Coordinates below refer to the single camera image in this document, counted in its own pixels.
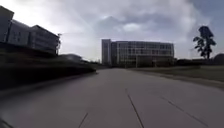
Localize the low flat building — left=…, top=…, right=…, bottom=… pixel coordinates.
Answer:
left=59, top=53, right=88, bottom=64

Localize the glass-fronted office building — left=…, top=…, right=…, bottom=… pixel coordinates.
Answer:
left=101, top=38, right=175, bottom=68

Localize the tall tree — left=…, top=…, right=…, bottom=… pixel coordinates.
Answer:
left=192, top=25, right=217, bottom=60

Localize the large dark building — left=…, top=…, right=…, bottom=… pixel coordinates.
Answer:
left=0, top=5, right=62, bottom=56

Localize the dark hedge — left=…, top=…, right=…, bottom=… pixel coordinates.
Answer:
left=0, top=43, right=98, bottom=91

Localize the grey concrete pavement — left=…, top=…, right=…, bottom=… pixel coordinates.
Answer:
left=0, top=68, right=224, bottom=128

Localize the grass strip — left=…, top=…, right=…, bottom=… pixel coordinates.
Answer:
left=133, top=64, right=224, bottom=83

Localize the distant row of trees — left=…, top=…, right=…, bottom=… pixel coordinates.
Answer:
left=174, top=53, right=224, bottom=67

